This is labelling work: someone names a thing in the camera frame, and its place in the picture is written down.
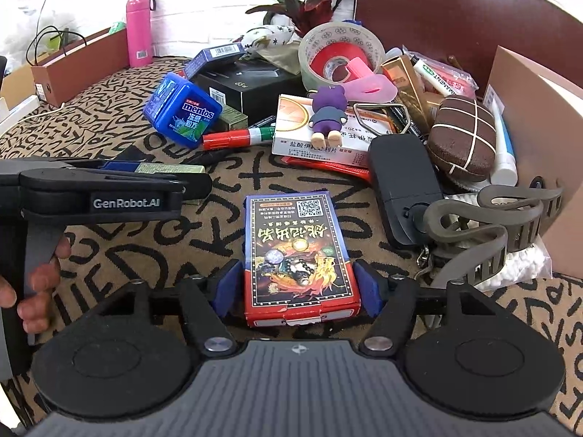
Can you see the brown pouch white grid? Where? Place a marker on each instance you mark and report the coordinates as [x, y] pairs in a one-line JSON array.
[[462, 136]]

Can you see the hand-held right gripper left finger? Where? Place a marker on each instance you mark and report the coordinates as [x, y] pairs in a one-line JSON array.
[[227, 289]]

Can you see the pink thermos bottle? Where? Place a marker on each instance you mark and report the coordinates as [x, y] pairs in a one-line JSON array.
[[140, 27]]

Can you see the playing card box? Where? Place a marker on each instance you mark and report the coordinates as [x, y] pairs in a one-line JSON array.
[[298, 255]]

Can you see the purple bear figure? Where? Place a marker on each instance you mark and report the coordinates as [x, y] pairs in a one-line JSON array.
[[329, 111]]

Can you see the clear tape roll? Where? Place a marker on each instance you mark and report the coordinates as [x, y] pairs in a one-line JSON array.
[[319, 50]]

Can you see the grey hair claw clip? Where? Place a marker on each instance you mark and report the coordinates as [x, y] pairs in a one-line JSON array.
[[473, 232]]

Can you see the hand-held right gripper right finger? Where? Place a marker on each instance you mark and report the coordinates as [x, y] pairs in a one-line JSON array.
[[368, 289]]

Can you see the red and green marker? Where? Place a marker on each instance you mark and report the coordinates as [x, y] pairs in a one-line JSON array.
[[237, 137]]

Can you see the thin green box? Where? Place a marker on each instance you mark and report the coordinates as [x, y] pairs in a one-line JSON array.
[[173, 168]]

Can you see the white tube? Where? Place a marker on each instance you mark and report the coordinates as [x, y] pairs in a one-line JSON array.
[[503, 154]]

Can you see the letter printed blanket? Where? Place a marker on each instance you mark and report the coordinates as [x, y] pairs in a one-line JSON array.
[[136, 236]]

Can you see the white cardboard tray box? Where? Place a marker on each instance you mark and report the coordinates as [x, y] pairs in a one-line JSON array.
[[537, 136]]

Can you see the brown cardboard box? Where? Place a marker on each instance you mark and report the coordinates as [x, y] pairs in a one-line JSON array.
[[77, 68]]

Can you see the small blue carton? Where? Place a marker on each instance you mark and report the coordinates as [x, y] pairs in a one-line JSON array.
[[214, 57]]

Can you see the black remote case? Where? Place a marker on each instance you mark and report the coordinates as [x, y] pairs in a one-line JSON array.
[[401, 182]]

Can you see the person's left hand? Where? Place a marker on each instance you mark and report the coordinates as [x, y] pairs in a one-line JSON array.
[[43, 282]]

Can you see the pink silicone piece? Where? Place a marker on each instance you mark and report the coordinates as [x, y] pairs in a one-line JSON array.
[[369, 84]]

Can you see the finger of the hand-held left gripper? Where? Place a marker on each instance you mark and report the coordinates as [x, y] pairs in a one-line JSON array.
[[198, 187], [123, 165]]

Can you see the gold box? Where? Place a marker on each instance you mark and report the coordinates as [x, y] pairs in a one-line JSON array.
[[407, 86]]

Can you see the white star print pouch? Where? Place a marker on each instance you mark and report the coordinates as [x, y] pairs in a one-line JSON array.
[[268, 36]]

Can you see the brown headboard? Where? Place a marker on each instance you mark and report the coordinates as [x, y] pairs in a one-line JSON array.
[[455, 13]]

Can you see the blue mint box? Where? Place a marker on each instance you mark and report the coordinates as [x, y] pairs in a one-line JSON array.
[[182, 109]]

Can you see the pink packet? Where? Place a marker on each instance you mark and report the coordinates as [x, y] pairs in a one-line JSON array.
[[460, 82]]

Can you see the black box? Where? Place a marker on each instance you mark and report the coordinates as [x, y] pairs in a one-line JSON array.
[[255, 86]]

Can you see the red leaf plant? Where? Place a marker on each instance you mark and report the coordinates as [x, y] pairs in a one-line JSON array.
[[314, 4]]

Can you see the white marker green print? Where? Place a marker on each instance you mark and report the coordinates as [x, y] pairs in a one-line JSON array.
[[432, 75]]

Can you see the small green box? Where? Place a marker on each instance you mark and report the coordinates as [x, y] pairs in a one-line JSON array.
[[234, 118]]

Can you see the white orange medicine box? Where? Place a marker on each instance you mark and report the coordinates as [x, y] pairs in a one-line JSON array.
[[291, 127]]

